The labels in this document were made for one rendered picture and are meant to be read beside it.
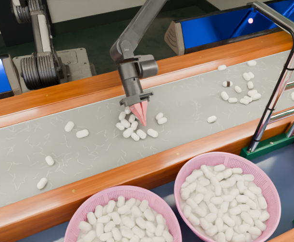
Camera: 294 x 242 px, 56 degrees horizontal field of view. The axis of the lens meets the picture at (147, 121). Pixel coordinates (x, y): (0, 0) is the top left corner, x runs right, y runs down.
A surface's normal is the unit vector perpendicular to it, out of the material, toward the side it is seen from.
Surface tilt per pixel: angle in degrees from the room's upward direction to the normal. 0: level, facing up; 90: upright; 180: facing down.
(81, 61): 1
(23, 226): 90
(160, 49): 0
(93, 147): 0
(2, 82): 58
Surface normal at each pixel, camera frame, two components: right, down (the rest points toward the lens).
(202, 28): 0.34, 0.20
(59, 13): 0.44, 0.66
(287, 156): 0.01, -0.69
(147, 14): 0.40, -0.11
